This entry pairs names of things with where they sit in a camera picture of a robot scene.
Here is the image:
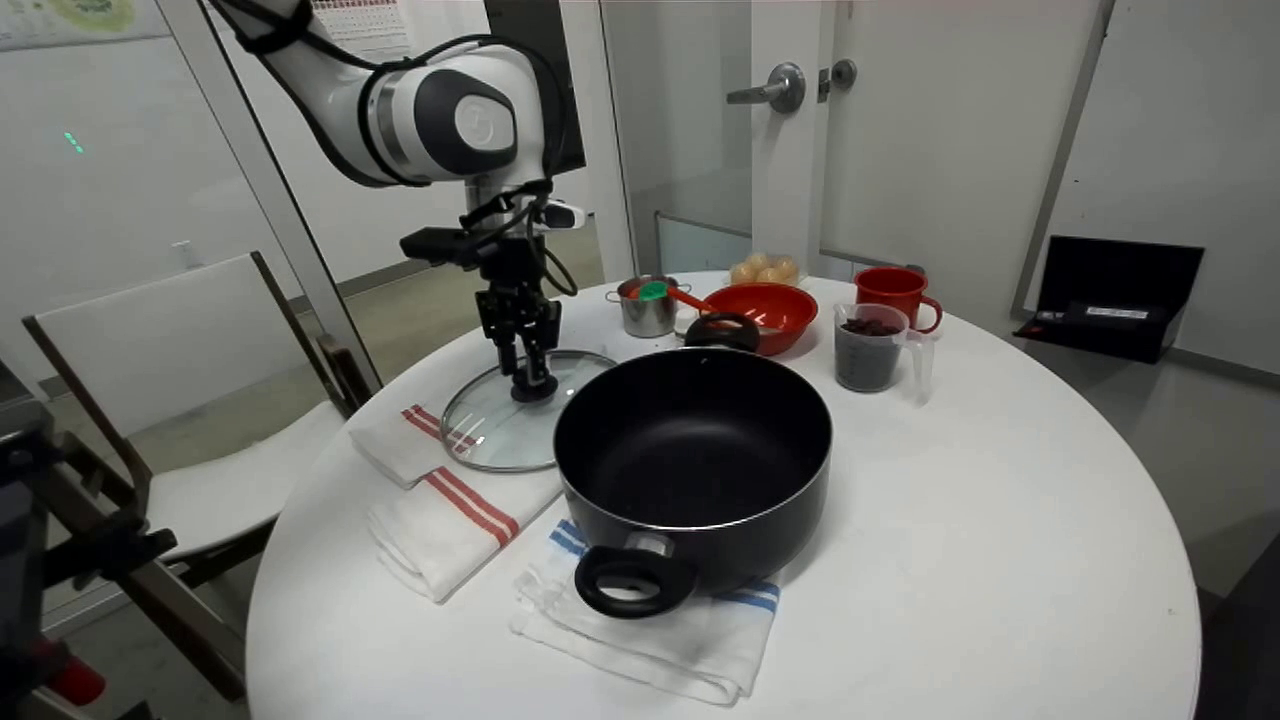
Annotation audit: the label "pale round food pile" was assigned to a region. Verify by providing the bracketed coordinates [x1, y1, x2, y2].
[728, 251, 809, 291]

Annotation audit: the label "red bowl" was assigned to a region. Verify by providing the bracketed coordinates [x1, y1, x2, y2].
[692, 280, 825, 359]

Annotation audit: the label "white towel blue stripes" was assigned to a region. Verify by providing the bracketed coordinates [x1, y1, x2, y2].
[510, 514, 783, 713]

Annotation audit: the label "white folding chair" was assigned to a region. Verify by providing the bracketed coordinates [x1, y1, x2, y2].
[22, 247, 386, 704]

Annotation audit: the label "folded white towel red stripes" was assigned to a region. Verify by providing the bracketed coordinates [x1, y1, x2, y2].
[370, 454, 574, 608]

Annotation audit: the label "silver door knob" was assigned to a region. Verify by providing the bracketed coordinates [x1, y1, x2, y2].
[814, 57, 860, 109]

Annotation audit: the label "clear measuring cup dark contents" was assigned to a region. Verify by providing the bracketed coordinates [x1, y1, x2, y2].
[831, 301, 937, 402]

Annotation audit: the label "wall poster green print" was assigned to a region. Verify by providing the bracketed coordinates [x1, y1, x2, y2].
[0, 0, 173, 57]

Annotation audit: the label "grey metal partition frame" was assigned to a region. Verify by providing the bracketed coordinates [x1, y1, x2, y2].
[155, 0, 393, 402]

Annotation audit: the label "red mug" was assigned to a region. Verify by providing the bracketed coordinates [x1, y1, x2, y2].
[851, 260, 949, 336]

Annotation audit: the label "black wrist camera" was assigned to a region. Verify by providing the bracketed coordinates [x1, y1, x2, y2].
[395, 225, 478, 272]

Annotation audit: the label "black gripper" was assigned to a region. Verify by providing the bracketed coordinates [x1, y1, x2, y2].
[474, 228, 563, 402]

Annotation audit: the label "black camera stand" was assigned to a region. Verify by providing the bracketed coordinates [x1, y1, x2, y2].
[0, 363, 182, 720]

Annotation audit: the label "black cooking pot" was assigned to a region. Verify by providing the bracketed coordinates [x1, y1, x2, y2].
[554, 313, 836, 620]

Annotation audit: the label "small steel cup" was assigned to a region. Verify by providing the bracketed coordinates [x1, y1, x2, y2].
[614, 272, 683, 339]

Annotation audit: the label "glass pot lid black knob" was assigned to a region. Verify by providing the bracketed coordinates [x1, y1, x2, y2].
[436, 347, 619, 474]

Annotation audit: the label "frosted glass door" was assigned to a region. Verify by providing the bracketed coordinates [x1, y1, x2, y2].
[593, 0, 1117, 336]

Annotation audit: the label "silver lever door handle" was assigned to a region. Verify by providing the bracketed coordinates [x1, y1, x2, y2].
[723, 60, 809, 120]

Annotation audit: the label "long white towel red stripes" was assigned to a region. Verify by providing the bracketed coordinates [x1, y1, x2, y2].
[349, 336, 614, 491]

